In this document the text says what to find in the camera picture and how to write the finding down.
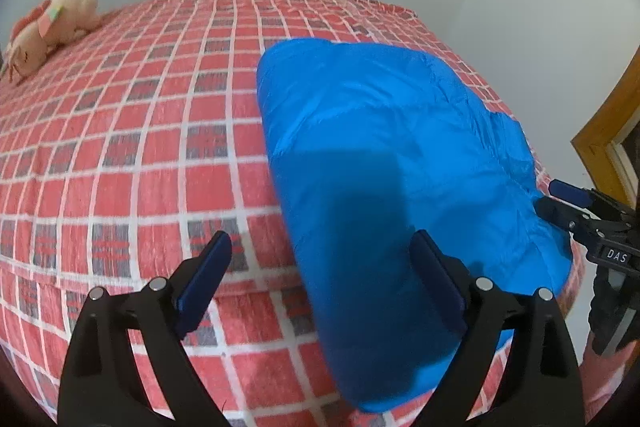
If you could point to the blue jacket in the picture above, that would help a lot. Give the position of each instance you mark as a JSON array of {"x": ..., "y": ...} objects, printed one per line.
[{"x": 380, "y": 147}]

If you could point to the pink plush toy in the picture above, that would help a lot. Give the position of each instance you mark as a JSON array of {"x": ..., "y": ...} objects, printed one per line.
[{"x": 55, "y": 24}]

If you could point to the wooden door frame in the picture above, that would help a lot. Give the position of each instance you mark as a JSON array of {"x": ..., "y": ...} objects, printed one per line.
[{"x": 602, "y": 132}]

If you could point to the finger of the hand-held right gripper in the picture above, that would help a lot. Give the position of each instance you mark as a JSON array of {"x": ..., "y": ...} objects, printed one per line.
[
  {"x": 567, "y": 191},
  {"x": 557, "y": 213}
]

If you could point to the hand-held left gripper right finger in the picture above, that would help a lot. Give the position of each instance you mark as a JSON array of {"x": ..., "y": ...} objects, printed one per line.
[{"x": 435, "y": 279}]

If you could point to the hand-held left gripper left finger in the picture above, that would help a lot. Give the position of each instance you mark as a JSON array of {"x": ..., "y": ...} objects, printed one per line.
[{"x": 205, "y": 279}]

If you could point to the bed with red plaid sheet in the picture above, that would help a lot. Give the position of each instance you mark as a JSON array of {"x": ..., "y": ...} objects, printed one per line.
[{"x": 150, "y": 147}]

